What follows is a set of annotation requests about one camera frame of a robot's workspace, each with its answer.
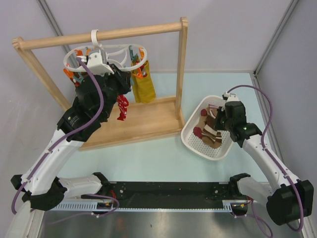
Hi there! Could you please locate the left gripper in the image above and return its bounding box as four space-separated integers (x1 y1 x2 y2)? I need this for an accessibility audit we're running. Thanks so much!
94 63 130 119

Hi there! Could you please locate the brown striped sock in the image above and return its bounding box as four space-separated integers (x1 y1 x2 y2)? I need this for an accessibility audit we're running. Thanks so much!
193 104 222 149

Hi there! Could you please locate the teal clothes peg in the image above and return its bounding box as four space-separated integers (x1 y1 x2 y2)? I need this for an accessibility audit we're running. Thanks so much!
73 73 84 84

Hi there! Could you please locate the white plastic clip hanger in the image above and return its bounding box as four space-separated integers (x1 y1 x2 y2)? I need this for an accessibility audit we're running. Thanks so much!
63 29 148 76

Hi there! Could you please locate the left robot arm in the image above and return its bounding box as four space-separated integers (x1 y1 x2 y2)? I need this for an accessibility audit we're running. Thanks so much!
11 64 131 211

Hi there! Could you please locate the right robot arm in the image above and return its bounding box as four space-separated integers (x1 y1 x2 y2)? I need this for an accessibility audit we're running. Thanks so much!
215 101 314 226

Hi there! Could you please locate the teal peg far side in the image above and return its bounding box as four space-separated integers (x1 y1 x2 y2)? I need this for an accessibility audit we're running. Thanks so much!
128 45 138 63

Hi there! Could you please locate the white perforated plastic basket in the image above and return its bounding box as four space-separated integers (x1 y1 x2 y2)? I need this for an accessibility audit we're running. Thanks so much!
181 95 233 161

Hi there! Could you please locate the wooden clothes rack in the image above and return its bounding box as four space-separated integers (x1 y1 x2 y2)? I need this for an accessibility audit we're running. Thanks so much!
12 17 188 151

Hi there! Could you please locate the black argyle sock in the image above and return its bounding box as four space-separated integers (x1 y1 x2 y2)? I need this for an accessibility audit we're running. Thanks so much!
73 72 88 87

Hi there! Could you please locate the orange peg on loop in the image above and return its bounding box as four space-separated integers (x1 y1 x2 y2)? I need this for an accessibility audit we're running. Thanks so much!
74 50 83 57

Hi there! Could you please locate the orange clothes peg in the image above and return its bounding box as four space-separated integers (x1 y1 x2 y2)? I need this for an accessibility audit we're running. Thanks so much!
63 68 74 80

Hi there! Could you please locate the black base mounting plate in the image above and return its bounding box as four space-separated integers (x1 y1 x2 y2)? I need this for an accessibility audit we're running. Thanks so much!
81 180 248 215

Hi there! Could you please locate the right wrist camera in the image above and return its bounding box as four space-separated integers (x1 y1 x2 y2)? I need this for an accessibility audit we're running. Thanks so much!
222 91 240 103

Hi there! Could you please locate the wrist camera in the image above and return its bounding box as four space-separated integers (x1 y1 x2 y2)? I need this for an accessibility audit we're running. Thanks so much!
80 49 113 76
222 91 240 103

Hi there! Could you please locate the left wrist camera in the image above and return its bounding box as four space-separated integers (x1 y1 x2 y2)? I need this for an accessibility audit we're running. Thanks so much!
80 49 113 76

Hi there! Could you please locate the white slotted cable duct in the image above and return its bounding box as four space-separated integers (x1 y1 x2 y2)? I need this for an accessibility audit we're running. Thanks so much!
53 199 232 212

